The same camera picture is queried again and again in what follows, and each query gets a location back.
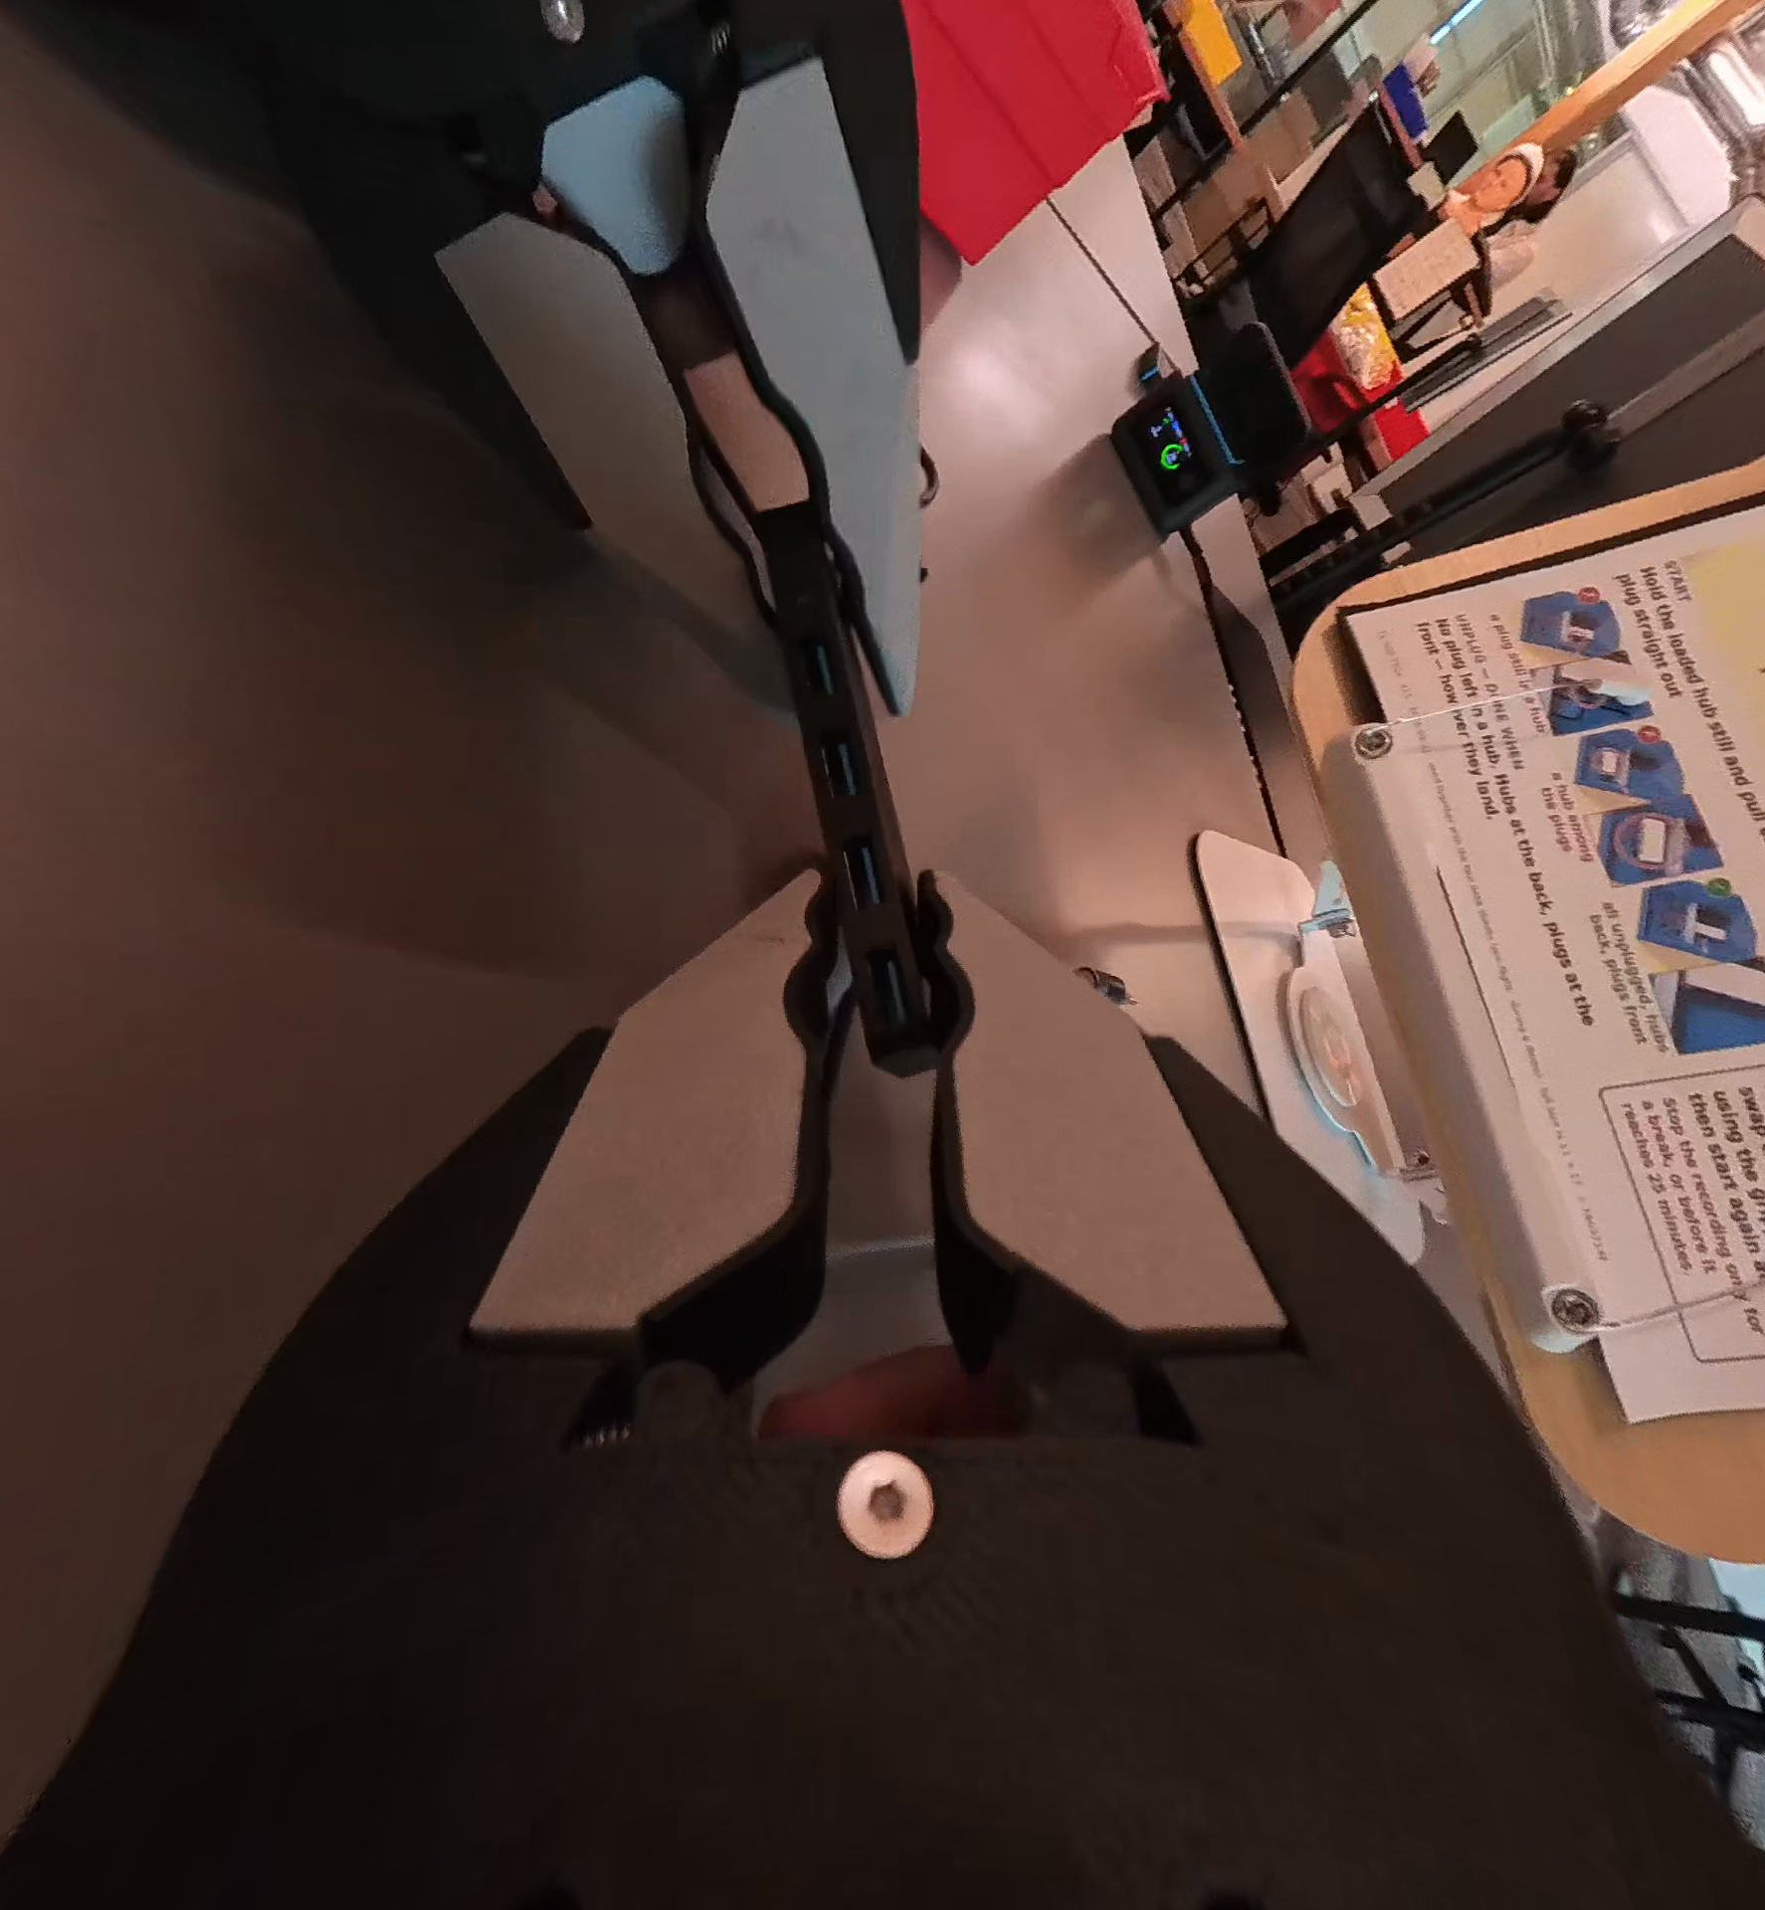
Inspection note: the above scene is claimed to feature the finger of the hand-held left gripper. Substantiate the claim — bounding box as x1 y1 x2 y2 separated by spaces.
435 74 797 664
693 58 928 719

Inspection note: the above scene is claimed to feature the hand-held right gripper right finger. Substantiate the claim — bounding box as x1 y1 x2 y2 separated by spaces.
916 871 1289 1374

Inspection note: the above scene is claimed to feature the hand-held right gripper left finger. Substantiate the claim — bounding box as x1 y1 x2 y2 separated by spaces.
469 871 836 1382

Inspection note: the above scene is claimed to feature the black usb hub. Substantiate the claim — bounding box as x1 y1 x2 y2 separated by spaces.
754 499 963 1080

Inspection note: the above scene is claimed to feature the white stand base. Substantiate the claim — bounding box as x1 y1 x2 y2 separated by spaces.
1196 827 1435 1271

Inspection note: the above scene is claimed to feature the red plastic bin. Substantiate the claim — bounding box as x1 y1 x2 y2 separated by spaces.
903 0 1173 266

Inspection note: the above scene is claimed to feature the small device with screen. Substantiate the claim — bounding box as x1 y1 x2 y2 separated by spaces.
1111 369 1246 536

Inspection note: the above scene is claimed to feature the white clamp bar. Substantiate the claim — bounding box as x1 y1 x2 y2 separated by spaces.
1320 727 1604 1351

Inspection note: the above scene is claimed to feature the black monitor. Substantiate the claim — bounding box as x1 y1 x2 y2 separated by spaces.
1243 98 1438 369

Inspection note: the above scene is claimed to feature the printed instruction sheet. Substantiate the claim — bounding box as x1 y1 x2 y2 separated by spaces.
1340 490 1765 1422

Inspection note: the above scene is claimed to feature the wooden display board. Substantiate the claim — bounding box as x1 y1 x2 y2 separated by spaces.
1289 443 1765 1563

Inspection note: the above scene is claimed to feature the grey divider panel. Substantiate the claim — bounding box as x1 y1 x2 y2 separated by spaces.
1382 195 1765 558

